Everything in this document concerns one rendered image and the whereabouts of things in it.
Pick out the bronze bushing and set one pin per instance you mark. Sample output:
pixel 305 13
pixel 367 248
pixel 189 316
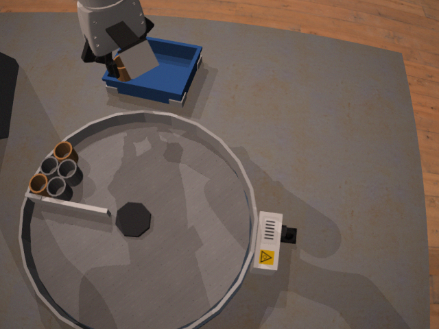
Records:
pixel 36 182
pixel 124 76
pixel 63 148

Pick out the grey metal bushing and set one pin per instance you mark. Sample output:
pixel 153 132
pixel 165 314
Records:
pixel 66 166
pixel 54 184
pixel 47 165

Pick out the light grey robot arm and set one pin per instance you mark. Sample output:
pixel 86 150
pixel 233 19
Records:
pixel 137 55

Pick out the blue plastic tray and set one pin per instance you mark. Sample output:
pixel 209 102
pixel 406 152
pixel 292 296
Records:
pixel 178 64

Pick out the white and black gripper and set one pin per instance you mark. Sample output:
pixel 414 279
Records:
pixel 94 21

